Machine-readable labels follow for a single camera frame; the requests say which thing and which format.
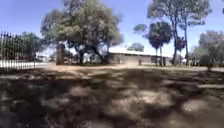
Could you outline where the low long building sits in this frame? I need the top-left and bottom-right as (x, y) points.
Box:
(108, 46), (174, 66)

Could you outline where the dry grass ground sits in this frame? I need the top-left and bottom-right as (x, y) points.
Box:
(0, 63), (224, 128)

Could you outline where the huge spreading tree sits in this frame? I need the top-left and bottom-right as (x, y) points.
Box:
(40, 0), (124, 66)

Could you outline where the palm tree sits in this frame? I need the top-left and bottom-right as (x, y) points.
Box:
(148, 21), (173, 67)

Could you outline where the pale road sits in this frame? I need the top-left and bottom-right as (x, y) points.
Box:
(0, 59), (51, 70)

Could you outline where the tall pine tree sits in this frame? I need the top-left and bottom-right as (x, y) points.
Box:
(146, 0), (214, 66)

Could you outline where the dark metal fence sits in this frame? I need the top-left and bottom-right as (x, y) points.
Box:
(0, 30), (38, 72)

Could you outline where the row of trees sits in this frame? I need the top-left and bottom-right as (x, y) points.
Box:
(193, 30), (224, 68)

